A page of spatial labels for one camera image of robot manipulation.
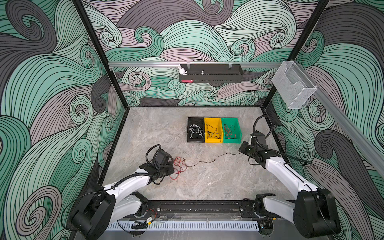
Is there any aluminium wall rail right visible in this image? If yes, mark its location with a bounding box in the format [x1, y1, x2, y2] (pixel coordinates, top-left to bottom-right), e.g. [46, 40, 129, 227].
[296, 64, 384, 175]

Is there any white rabbit figurine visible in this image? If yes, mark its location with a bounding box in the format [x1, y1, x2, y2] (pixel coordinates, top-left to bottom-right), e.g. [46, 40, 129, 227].
[178, 65, 187, 75]

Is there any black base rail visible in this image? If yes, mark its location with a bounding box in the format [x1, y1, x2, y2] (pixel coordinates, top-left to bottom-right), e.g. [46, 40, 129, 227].
[82, 200, 319, 220]

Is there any clear acrylic wall holder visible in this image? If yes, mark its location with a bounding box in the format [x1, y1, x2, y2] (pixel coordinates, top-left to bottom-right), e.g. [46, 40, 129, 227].
[272, 61, 317, 110]

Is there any black wall shelf tray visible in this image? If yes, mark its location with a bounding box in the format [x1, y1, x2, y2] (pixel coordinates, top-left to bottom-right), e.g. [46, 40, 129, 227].
[179, 65, 244, 85]

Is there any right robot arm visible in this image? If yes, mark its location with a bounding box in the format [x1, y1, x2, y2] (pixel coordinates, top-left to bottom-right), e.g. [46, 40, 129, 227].
[239, 115, 341, 239]

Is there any white slotted cable duct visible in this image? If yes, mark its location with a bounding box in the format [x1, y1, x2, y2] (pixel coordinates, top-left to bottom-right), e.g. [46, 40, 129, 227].
[106, 220, 260, 232]

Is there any white cable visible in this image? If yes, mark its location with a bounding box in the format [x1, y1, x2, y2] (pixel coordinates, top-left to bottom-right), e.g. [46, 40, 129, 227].
[188, 123, 205, 141]

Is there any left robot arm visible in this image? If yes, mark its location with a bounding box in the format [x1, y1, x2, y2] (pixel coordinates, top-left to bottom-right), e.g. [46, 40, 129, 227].
[69, 145, 174, 240]

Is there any yellow plastic bin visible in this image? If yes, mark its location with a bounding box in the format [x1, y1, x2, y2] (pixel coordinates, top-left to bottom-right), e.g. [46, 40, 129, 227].
[204, 118, 224, 144]

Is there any aluminium wall rail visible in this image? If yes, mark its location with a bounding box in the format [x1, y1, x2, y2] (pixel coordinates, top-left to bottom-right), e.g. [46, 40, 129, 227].
[296, 64, 384, 175]
[108, 61, 283, 69]

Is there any green plastic bin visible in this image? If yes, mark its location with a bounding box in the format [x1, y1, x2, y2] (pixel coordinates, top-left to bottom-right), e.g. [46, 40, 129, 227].
[221, 118, 242, 144]

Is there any aluminium wall rail back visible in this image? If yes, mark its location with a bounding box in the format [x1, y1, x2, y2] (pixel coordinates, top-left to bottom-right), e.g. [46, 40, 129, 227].
[108, 61, 283, 69]

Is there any black plastic bin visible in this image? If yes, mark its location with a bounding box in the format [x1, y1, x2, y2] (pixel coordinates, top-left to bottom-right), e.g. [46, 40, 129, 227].
[187, 117, 206, 143]

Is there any black cable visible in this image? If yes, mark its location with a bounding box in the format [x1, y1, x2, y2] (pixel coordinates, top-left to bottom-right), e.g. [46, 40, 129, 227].
[182, 152, 242, 168]
[205, 124, 222, 140]

